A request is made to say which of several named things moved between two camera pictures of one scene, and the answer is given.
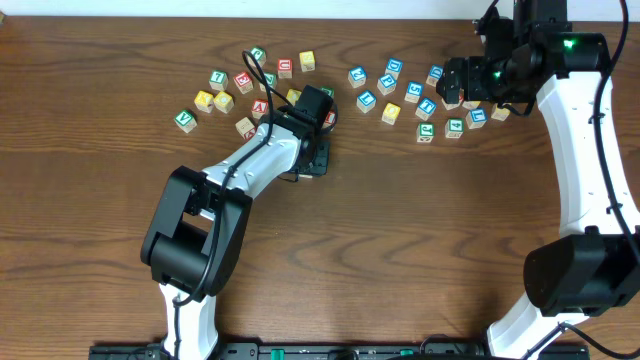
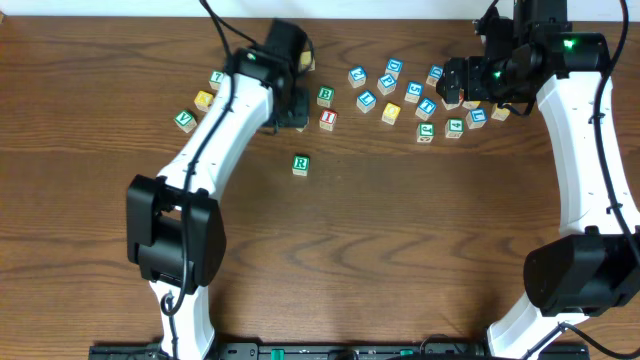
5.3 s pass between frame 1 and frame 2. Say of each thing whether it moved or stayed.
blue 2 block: stayed
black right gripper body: stayed
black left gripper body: moved
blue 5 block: stayed
